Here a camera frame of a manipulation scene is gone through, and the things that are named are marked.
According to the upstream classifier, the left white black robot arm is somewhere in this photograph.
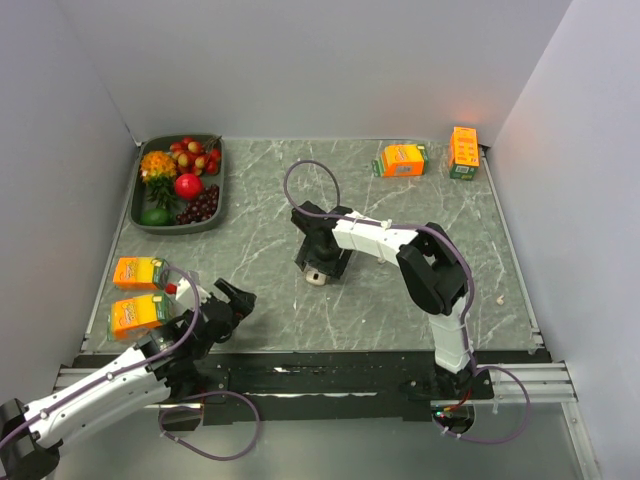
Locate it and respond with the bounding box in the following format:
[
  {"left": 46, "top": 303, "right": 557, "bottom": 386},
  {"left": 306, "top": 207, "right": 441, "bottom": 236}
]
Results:
[{"left": 1, "top": 279, "right": 256, "bottom": 479}]

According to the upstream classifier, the red toy apple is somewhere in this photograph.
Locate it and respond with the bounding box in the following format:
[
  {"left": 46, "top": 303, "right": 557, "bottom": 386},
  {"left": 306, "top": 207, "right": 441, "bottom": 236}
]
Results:
[{"left": 174, "top": 173, "right": 204, "bottom": 201}]

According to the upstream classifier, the dark green fruit tray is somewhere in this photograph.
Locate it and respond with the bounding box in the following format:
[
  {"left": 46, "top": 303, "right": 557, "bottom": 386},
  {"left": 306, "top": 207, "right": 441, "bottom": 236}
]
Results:
[{"left": 129, "top": 133, "right": 227, "bottom": 235}]

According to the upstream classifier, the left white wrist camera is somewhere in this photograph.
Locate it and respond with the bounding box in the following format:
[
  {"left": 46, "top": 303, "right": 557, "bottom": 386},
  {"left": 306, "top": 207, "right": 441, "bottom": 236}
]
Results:
[{"left": 164, "top": 271, "right": 211, "bottom": 310}]

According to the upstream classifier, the orange box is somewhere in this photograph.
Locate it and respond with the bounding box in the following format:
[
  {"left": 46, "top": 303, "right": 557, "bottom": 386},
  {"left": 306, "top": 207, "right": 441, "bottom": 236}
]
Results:
[
  {"left": 112, "top": 256, "right": 167, "bottom": 291},
  {"left": 108, "top": 293, "right": 173, "bottom": 341},
  {"left": 372, "top": 144, "right": 429, "bottom": 178}
]

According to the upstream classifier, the green toy avocado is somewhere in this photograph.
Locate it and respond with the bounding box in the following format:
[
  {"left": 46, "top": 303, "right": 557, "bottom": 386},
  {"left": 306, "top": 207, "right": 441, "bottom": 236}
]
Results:
[{"left": 140, "top": 208, "right": 173, "bottom": 227}]

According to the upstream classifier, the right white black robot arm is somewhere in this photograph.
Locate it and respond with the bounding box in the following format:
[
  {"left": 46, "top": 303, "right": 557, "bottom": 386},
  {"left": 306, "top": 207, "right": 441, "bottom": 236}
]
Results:
[{"left": 291, "top": 201, "right": 472, "bottom": 399}]

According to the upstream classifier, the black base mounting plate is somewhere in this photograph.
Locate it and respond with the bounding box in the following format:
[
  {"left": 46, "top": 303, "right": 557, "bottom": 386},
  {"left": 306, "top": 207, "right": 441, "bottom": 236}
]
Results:
[{"left": 137, "top": 350, "right": 506, "bottom": 426}]

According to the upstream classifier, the orange green carton upright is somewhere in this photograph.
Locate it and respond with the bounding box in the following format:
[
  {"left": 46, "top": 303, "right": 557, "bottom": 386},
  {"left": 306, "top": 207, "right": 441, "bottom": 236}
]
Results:
[{"left": 448, "top": 126, "right": 480, "bottom": 180}]

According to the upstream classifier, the orange box upper left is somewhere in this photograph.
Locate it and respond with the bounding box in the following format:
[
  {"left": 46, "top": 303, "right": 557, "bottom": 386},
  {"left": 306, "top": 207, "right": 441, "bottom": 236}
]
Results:
[{"left": 112, "top": 256, "right": 167, "bottom": 291}]

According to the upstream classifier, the dark purple grape bunch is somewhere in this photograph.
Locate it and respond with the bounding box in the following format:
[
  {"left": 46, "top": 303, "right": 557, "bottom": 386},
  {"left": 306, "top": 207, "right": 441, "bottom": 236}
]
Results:
[{"left": 176, "top": 185, "right": 220, "bottom": 225}]

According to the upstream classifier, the orange box top centre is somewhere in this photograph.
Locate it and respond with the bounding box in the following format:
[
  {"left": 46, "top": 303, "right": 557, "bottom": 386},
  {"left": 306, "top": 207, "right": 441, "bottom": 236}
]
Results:
[{"left": 372, "top": 144, "right": 429, "bottom": 178}]

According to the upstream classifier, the beige earbud charging case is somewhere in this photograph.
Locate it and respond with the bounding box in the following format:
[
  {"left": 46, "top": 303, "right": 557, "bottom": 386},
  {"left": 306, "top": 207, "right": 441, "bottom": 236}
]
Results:
[{"left": 305, "top": 269, "right": 328, "bottom": 286}]

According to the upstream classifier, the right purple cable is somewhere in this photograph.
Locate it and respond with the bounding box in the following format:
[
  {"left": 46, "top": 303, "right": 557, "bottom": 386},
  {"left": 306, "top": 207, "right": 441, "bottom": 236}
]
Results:
[{"left": 282, "top": 159, "right": 531, "bottom": 445}]

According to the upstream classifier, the red yellow cherry bunch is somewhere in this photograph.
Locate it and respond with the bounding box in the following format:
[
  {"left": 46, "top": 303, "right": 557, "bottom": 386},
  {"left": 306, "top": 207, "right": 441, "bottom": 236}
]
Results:
[{"left": 169, "top": 136, "right": 222, "bottom": 176}]

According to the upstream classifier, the orange yellow toy pineapple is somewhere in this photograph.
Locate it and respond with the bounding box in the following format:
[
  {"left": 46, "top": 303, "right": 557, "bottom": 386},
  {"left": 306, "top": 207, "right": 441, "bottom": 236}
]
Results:
[{"left": 139, "top": 151, "right": 177, "bottom": 210}]

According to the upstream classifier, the orange box lower left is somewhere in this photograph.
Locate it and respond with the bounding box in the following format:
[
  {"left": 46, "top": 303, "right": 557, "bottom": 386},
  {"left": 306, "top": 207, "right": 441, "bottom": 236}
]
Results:
[{"left": 108, "top": 293, "right": 173, "bottom": 341}]

